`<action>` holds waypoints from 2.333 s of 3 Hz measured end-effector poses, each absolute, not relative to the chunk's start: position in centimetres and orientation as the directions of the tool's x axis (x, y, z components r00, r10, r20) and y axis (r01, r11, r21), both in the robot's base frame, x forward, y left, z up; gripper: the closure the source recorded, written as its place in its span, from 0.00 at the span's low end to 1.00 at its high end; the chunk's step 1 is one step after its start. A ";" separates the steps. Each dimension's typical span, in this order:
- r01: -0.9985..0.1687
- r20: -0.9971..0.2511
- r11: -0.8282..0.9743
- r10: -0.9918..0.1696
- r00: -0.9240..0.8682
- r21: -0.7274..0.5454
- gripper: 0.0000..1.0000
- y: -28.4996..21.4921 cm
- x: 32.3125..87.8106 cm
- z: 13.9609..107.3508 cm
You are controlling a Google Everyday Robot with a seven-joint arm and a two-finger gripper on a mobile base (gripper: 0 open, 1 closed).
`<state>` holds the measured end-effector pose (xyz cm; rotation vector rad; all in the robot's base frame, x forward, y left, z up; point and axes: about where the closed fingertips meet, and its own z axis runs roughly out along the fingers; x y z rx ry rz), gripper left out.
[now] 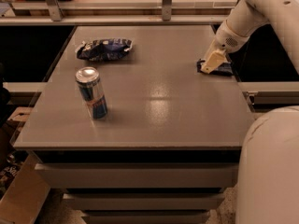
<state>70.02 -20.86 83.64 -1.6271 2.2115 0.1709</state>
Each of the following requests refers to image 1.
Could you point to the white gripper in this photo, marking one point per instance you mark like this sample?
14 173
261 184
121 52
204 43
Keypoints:
228 38

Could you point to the dark blue snack packet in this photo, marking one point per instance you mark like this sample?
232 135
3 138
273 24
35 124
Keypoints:
224 70

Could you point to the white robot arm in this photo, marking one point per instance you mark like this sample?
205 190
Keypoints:
268 175

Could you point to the blue silver redbull can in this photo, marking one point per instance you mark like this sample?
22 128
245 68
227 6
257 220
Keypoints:
90 87

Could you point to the crumpled blue chip bag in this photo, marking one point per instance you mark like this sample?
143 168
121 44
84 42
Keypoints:
109 49

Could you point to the grey top drawer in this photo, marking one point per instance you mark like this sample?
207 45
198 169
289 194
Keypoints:
138 175

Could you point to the grey drawer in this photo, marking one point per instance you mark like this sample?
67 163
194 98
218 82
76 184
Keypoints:
154 201
138 175
146 217

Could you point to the grey middle drawer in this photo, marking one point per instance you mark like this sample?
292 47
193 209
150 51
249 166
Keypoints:
154 201

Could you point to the grey bottom drawer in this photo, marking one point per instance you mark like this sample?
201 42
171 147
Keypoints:
146 217

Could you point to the cardboard box left floor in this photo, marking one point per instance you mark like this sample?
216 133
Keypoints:
25 196

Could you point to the metal rail frame behind table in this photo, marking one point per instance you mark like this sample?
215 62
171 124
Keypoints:
115 12

